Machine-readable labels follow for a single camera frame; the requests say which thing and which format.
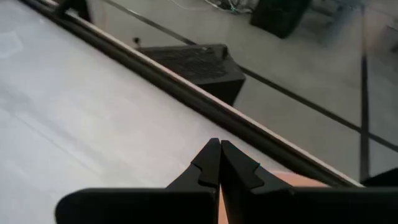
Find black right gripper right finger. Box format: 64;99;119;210
220;139;398;224

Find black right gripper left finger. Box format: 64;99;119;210
55;138;222;224

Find black floor case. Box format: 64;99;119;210
360;167;398;189

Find black ribbed floor box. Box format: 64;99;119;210
136;44;247;106

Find black table edge rail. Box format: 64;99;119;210
18;0;365;189

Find tangled floor cables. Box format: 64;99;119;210
203;0;261;15

